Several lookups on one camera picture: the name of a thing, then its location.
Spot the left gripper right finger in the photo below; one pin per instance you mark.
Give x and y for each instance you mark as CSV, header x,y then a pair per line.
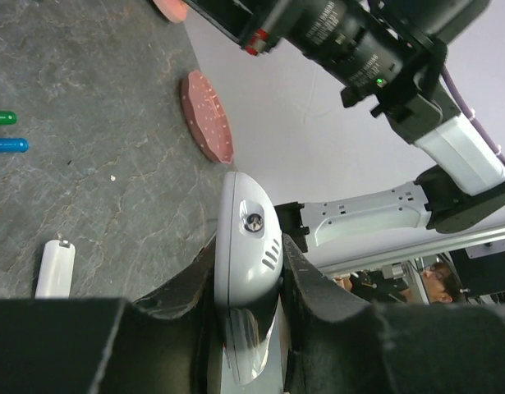
x,y
340,343

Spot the white battery cover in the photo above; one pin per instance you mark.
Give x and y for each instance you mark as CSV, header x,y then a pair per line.
x,y
56,270

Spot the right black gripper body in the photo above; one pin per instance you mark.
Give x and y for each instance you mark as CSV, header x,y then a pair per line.
x,y
255,26

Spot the person behind enclosure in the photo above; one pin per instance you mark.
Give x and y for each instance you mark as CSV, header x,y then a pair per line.
x,y
440,283

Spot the green battery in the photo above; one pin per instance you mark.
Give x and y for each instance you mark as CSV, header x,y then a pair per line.
x,y
7,118

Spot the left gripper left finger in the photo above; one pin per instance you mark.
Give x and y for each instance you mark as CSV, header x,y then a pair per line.
x,y
164,342

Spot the pink dotted plate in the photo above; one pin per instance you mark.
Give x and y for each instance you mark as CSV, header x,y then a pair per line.
x,y
205,117

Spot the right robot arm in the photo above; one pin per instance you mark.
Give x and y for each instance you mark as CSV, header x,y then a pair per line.
x,y
292,134

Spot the blue battery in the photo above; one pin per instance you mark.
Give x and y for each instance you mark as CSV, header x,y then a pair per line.
x,y
13,145

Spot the white remote control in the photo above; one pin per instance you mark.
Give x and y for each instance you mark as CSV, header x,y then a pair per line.
x,y
247,272

